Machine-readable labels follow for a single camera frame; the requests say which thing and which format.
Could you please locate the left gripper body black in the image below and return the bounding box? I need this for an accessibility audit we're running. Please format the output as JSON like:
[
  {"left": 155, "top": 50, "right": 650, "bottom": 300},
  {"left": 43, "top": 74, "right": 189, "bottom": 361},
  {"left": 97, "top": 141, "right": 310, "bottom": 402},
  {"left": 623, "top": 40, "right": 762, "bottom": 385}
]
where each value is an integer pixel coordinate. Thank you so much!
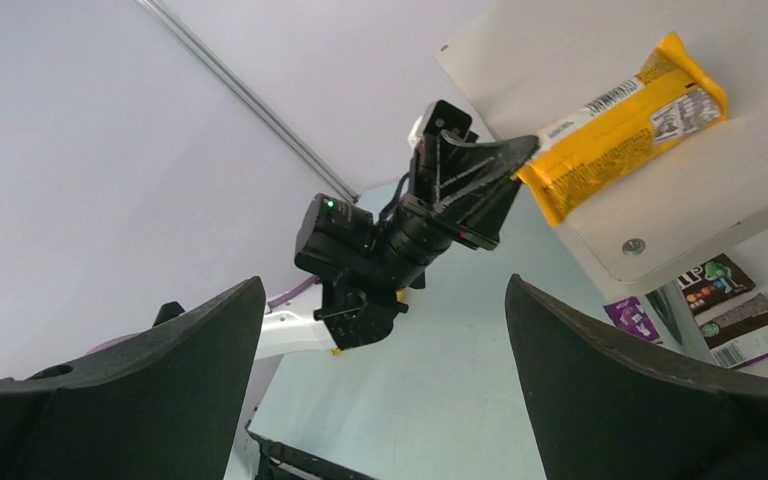
[{"left": 383, "top": 100, "right": 499, "bottom": 277}]

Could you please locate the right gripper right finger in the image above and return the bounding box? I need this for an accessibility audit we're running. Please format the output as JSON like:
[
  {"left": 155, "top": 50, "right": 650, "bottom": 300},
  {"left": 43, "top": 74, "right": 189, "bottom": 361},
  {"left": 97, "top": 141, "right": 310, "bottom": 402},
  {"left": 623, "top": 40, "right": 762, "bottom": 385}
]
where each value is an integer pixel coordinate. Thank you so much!
[{"left": 505, "top": 275, "right": 768, "bottom": 479}]

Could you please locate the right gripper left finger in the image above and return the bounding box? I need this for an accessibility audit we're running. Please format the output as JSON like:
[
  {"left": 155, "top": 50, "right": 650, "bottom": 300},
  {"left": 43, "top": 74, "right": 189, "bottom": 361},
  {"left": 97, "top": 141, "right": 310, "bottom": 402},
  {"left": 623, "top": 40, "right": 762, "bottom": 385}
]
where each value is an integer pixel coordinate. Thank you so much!
[{"left": 0, "top": 277, "right": 265, "bottom": 479}]

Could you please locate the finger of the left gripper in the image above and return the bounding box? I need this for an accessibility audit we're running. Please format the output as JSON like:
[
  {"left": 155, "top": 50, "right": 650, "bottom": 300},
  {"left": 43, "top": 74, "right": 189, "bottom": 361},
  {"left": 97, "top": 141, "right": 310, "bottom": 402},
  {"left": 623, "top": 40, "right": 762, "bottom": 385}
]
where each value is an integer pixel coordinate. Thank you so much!
[{"left": 432, "top": 131, "right": 539, "bottom": 239}]

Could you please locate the purple candy bag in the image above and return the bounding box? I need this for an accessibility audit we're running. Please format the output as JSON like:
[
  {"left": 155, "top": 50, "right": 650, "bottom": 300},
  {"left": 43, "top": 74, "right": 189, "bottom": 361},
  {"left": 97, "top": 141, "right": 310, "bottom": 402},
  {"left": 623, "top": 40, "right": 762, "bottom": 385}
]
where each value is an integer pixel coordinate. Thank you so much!
[{"left": 603, "top": 297, "right": 663, "bottom": 345}]

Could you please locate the brown candy bag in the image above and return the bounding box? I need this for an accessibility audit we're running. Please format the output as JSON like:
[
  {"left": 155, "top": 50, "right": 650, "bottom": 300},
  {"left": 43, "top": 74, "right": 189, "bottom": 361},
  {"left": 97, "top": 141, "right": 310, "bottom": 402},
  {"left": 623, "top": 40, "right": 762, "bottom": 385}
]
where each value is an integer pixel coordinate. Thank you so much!
[{"left": 675, "top": 253, "right": 768, "bottom": 370}]

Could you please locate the yellow candy bar wrapper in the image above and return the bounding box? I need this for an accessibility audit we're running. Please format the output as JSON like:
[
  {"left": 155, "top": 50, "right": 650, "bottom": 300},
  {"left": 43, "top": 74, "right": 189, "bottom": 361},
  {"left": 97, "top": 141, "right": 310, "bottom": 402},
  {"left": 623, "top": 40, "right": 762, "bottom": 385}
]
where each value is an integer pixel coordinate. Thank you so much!
[{"left": 516, "top": 32, "right": 729, "bottom": 227}]

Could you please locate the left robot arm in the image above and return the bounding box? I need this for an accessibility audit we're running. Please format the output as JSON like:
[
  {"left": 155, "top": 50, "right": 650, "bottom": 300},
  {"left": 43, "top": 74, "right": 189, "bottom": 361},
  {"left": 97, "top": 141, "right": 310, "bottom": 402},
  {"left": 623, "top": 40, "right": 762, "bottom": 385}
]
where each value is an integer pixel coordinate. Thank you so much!
[{"left": 256, "top": 100, "right": 539, "bottom": 359}]

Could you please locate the white two-tier shelf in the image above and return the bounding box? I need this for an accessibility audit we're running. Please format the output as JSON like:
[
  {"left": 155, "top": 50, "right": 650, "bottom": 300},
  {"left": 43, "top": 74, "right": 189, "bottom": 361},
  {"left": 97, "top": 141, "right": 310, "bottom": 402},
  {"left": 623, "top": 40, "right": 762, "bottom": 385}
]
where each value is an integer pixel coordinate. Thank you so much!
[{"left": 436, "top": 1, "right": 768, "bottom": 361}]

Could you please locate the left corner aluminium profile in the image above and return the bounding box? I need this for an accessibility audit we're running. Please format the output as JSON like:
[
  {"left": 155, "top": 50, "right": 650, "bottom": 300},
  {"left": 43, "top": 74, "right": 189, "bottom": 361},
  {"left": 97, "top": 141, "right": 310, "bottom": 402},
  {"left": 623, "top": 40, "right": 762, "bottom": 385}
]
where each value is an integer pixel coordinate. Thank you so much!
[{"left": 136, "top": 0, "right": 359, "bottom": 202}]

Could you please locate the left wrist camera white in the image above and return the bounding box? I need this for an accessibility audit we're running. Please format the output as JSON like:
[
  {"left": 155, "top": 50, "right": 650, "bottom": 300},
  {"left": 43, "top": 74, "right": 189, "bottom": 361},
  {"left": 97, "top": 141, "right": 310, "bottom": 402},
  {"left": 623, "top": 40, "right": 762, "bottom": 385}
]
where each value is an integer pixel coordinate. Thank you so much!
[{"left": 407, "top": 116, "right": 424, "bottom": 150}]

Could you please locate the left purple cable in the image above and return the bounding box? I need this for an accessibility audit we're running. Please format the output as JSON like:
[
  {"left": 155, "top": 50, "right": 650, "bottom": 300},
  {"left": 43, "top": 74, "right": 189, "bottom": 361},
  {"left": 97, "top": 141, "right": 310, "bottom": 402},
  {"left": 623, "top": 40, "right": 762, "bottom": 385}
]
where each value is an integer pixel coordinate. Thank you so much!
[{"left": 265, "top": 275, "right": 322, "bottom": 311}]

